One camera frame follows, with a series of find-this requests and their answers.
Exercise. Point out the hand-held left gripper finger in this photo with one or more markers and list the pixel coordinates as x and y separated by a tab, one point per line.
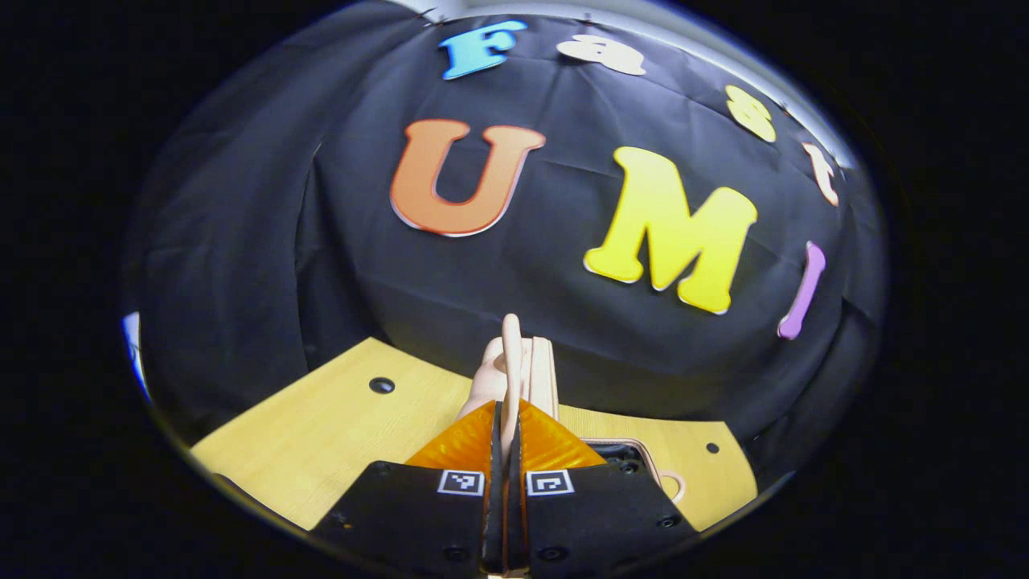
494	507
514	515

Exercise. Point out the pink suitcase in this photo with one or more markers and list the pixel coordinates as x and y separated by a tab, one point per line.
502	378

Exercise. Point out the black backdrop cloth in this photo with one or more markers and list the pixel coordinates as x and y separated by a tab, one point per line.
362	265

